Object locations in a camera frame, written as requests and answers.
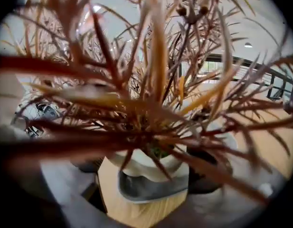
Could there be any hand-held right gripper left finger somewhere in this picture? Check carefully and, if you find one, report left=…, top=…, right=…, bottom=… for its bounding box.
left=0, top=124, right=128, bottom=228

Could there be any black curved railing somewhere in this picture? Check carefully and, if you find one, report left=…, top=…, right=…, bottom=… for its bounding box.
left=203, top=53, right=293, bottom=102

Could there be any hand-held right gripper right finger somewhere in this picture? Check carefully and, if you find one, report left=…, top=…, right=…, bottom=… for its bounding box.
left=155, top=124, right=288, bottom=228

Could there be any wooden table with white legs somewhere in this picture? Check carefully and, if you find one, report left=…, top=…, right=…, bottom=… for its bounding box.
left=97, top=79, right=293, bottom=228

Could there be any grey tray with white rim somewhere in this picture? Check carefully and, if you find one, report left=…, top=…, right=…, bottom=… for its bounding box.
left=117, top=170, right=190, bottom=204

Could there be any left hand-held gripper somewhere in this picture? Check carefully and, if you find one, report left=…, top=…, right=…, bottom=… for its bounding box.
left=14, top=101, right=62, bottom=138

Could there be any dried plant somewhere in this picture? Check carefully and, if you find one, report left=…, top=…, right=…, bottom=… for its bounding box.
left=0, top=0, right=293, bottom=205

